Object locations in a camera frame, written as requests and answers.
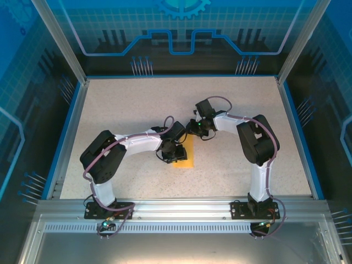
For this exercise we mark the yellow cloth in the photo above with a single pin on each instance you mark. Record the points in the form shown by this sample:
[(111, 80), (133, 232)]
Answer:
[(189, 160)]

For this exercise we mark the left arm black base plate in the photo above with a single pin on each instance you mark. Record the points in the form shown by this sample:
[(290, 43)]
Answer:
[(92, 213)]

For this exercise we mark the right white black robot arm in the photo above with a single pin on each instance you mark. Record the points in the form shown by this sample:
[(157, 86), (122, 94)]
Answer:
[(258, 140)]

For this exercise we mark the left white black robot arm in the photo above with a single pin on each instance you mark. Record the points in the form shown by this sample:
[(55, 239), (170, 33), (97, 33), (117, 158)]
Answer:
[(101, 156)]

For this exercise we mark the aluminium frame post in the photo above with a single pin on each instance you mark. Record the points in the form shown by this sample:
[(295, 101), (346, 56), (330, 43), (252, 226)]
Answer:
[(60, 41), (302, 41)]

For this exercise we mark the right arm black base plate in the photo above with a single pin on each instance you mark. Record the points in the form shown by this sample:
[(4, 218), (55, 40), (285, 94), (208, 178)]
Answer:
[(237, 211)]

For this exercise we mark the blue aluminium table side rail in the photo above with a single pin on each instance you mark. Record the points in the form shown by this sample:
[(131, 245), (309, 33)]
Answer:
[(288, 110), (78, 110)]

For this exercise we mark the aluminium mounting rail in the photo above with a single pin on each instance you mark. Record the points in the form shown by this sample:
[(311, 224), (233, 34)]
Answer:
[(178, 209)]

